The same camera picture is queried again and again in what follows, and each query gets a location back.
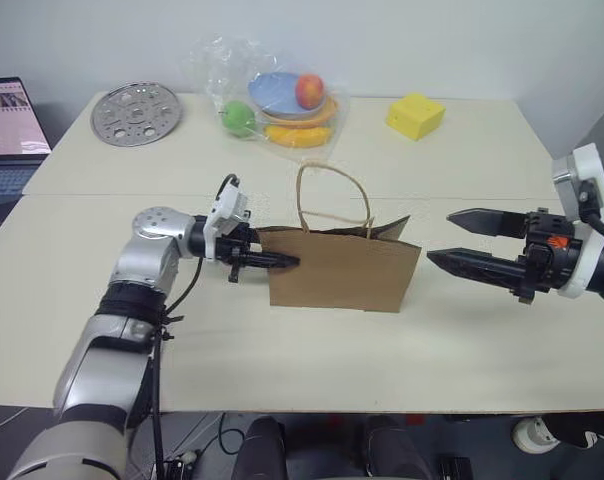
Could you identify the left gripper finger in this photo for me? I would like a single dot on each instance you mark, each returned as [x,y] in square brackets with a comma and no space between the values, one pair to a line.
[267,260]
[253,237]

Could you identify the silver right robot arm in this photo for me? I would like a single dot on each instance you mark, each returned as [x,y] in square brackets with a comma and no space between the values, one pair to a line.
[602,270]

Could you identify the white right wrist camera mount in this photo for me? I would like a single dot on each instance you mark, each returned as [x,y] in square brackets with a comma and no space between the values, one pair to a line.
[589,160]

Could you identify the orange plate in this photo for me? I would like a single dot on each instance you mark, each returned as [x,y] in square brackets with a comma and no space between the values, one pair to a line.
[329,112]

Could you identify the blue plate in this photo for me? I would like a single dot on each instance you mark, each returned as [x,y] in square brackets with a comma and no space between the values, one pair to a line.
[274,95]

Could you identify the yellow banana toy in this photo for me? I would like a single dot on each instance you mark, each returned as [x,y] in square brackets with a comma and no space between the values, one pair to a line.
[297,136]

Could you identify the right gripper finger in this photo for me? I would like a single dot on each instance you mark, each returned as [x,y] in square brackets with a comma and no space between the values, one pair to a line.
[477,267]
[487,222]

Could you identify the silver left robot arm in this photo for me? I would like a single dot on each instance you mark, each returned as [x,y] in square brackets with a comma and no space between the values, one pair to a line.
[132,260]

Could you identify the open laptop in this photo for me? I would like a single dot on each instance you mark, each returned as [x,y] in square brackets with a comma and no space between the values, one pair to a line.
[9,120]

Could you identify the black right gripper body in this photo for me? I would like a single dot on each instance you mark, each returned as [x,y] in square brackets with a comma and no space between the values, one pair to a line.
[547,255]

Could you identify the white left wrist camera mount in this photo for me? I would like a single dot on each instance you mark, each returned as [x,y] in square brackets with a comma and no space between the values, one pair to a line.
[229,205]

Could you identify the yellow cheese block toy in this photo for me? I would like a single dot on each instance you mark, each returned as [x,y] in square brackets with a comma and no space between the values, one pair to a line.
[414,116]

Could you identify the dark rounded shape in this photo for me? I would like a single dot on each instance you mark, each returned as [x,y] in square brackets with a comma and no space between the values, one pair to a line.
[259,447]
[394,447]

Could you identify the white round object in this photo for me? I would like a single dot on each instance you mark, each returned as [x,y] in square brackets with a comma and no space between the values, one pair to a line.
[532,435]

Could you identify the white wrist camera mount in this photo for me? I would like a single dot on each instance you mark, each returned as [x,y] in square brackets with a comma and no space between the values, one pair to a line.
[589,160]
[229,205]

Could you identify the perforated metal disc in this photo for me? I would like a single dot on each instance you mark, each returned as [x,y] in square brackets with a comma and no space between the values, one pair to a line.
[137,114]

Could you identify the clear plastic bag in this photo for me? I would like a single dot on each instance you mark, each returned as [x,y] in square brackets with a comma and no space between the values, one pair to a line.
[222,65]

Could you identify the green apple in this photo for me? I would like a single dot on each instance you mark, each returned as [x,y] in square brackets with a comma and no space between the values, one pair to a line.
[237,117]

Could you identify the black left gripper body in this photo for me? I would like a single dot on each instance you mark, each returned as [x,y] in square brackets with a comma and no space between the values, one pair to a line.
[229,247]

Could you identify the brown paper bag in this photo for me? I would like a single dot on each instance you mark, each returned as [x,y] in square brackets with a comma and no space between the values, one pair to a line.
[342,270]

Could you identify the red apple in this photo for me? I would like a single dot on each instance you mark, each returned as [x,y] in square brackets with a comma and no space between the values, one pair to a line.
[309,91]

